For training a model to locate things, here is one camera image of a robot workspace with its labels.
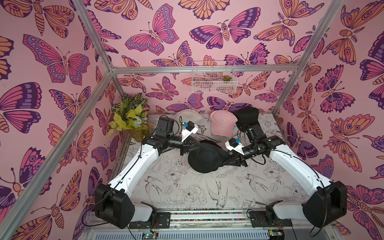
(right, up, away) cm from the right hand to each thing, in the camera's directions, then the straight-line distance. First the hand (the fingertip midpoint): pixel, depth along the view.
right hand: (224, 157), depth 72 cm
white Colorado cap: (-21, +23, +34) cm, 46 cm away
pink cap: (+5, +18, +34) cm, 38 cm away
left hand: (-11, +6, -3) cm, 13 cm away
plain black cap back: (+26, +23, +44) cm, 56 cm away
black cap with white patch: (-9, +1, -5) cm, 10 cm away
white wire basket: (-2, +47, +23) cm, 52 cm away
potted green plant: (-51, +22, +13) cm, 57 cm away
